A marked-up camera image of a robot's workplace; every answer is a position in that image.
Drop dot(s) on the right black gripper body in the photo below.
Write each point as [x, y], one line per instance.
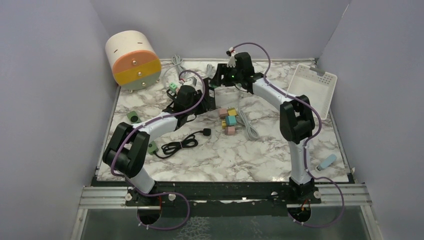
[233, 76]

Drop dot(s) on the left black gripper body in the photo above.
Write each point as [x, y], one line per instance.
[201, 108]

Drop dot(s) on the black power strip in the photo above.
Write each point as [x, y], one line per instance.
[211, 93]

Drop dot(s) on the pink plug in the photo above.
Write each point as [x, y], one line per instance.
[223, 113]
[230, 130]

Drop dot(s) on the green power strip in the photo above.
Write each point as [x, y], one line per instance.
[134, 118]

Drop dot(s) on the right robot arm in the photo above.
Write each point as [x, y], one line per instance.
[296, 121]

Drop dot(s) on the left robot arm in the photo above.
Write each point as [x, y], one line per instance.
[127, 149]

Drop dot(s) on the green plug on black strip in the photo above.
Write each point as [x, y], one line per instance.
[173, 87]

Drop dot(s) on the round cream drawer cabinet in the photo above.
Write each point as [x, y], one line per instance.
[133, 61]

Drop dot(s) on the white plastic basket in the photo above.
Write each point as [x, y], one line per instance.
[316, 84]

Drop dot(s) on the light blue small device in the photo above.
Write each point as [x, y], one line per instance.
[326, 163]

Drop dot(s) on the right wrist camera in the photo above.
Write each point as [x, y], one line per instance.
[232, 59]

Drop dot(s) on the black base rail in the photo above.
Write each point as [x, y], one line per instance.
[226, 198]

